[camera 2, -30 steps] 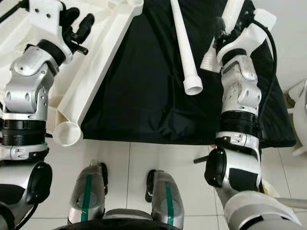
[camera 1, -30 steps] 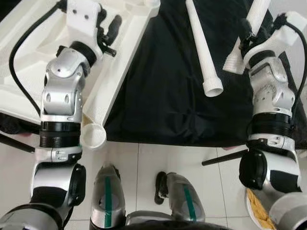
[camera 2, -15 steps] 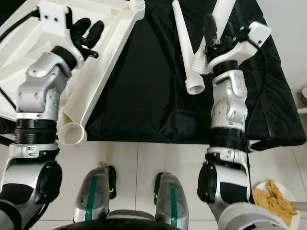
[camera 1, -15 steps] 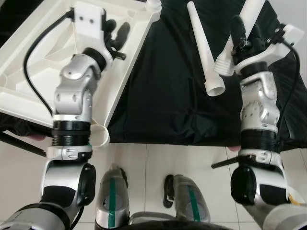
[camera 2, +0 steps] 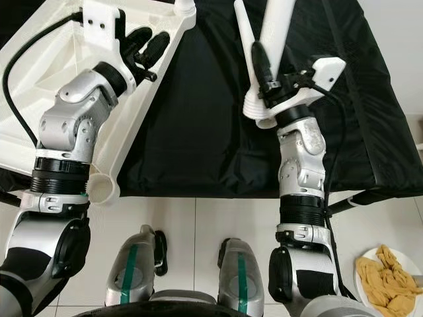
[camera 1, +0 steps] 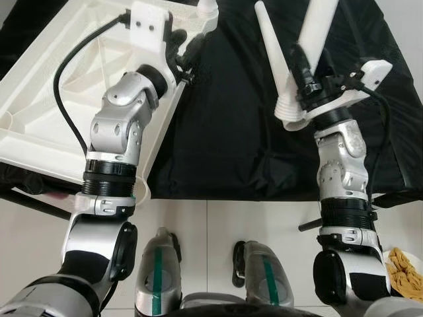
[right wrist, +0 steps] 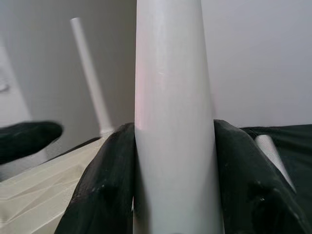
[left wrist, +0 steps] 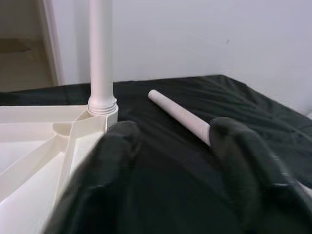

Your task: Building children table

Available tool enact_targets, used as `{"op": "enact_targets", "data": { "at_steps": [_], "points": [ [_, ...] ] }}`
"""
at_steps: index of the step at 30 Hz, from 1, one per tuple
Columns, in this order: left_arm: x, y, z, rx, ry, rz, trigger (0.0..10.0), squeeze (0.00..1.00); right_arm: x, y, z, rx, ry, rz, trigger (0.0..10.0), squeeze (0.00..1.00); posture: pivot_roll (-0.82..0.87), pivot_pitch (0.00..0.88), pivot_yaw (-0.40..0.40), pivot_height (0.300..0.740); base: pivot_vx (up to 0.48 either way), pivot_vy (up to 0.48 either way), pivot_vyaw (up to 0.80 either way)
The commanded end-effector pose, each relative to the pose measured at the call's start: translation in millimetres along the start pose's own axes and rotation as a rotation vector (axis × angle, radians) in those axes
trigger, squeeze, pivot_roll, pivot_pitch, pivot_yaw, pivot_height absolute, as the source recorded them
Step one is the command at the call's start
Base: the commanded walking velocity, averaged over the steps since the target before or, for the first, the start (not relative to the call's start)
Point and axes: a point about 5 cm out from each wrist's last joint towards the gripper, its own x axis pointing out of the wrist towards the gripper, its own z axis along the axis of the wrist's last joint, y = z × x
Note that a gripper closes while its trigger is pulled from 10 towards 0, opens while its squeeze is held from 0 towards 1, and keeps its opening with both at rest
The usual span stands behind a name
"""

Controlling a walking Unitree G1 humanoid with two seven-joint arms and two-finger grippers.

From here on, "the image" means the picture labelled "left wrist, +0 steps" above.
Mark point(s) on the white plastic table leg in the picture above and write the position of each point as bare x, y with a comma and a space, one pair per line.
101, 48
175, 112

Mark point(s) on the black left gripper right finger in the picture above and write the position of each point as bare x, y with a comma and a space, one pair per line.
263, 190

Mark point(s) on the white plastic table top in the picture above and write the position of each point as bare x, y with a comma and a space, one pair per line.
24, 158

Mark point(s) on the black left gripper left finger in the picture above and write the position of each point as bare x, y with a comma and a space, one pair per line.
97, 185

